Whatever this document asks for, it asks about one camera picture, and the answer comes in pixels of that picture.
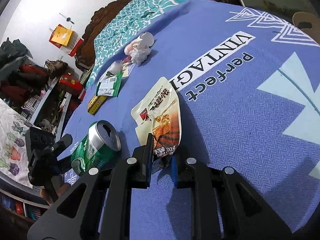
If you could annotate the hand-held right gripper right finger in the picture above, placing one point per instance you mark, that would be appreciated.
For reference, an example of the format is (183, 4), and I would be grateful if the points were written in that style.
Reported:
(174, 170)

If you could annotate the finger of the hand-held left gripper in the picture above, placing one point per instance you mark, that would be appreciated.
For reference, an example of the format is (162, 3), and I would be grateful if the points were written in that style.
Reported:
(62, 165)
(62, 141)

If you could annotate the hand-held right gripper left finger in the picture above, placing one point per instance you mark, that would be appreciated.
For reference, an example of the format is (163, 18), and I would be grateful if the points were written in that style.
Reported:
(150, 160)

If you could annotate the green drink can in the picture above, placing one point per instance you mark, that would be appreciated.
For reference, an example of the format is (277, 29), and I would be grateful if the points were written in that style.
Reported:
(95, 152)

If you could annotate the white orange snack pouch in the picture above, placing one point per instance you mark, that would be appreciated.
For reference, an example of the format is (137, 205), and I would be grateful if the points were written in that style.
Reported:
(160, 110)

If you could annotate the pink paper cup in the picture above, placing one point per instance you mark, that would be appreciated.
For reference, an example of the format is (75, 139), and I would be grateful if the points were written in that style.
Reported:
(146, 38)

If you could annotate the person's left hand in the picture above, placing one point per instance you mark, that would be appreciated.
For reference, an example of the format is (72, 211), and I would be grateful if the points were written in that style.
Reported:
(46, 194)

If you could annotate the white cactus print cloth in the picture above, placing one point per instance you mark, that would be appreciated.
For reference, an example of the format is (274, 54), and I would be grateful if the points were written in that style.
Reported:
(12, 130)

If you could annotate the houndstooth bag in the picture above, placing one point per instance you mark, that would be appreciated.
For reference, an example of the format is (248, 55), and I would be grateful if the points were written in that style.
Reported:
(31, 105)

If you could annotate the grey metal shelf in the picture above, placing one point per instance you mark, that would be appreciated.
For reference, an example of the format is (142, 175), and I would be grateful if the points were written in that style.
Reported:
(47, 97)

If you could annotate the yellow cardboard box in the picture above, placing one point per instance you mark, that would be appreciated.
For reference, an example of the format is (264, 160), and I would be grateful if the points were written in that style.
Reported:
(96, 103)

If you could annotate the red gift box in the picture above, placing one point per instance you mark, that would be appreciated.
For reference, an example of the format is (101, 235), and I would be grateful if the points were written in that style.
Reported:
(70, 82)

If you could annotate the brown wooden cabinet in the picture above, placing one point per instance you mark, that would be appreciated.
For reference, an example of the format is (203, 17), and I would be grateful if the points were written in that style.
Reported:
(15, 215)

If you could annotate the red and dark jackets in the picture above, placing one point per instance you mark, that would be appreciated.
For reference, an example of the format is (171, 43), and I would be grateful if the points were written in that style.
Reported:
(27, 80)

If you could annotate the brown handbag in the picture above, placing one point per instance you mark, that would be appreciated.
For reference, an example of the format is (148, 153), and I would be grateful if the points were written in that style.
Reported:
(56, 68)

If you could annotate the green white packet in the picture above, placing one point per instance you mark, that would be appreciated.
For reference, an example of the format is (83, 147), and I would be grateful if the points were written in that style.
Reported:
(108, 83)

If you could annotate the blue printed tablecloth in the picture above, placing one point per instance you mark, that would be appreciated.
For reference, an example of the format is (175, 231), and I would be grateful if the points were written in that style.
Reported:
(225, 105)

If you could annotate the black bag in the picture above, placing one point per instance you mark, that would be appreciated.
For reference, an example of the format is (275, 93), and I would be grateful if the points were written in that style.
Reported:
(12, 50)

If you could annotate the crumpled white paper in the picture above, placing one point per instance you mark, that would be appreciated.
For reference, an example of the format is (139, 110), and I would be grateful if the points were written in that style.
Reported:
(140, 56)

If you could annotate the teal patterned quilt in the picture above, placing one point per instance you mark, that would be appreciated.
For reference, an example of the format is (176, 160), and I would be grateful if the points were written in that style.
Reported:
(120, 25)

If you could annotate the carved wooden headboard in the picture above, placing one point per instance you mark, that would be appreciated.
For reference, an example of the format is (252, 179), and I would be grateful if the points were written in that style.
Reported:
(105, 12)

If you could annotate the wooden chair back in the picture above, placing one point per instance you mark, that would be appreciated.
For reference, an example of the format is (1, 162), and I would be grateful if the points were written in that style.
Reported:
(300, 16)

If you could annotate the yellow red wall bags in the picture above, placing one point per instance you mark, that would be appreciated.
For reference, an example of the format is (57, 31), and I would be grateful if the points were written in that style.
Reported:
(62, 36)

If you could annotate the hanging wall ornament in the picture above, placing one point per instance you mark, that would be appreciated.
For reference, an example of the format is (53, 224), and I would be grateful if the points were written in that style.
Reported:
(68, 18)

